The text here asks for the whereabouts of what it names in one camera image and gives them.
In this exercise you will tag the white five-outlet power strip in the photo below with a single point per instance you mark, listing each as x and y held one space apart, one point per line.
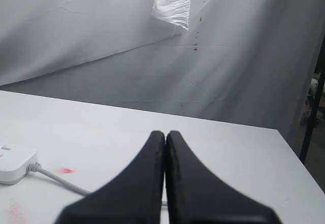
14 162

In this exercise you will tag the black stand pole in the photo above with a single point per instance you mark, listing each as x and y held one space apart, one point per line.
311 124

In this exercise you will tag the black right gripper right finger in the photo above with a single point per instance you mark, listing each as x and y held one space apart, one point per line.
196 195

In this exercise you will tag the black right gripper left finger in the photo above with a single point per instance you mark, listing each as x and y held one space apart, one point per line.
133 196

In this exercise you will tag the white backdrop cloth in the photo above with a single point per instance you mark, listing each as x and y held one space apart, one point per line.
240 61

